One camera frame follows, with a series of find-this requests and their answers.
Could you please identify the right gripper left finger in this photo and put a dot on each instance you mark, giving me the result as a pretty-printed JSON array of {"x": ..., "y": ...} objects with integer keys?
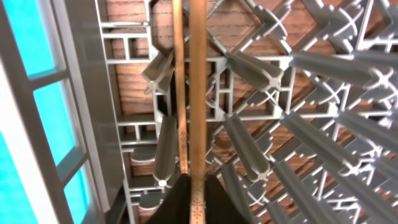
[{"x": 175, "y": 209}]

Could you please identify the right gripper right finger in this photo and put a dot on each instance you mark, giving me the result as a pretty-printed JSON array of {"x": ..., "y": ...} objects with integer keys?
[{"x": 219, "y": 207}]

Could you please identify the grey dishwasher rack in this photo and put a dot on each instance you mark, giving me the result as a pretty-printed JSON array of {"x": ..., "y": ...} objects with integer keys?
[{"x": 301, "y": 108}]

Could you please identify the teal serving tray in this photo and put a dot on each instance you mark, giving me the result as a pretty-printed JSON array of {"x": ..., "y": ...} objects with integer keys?
[{"x": 40, "y": 117}]

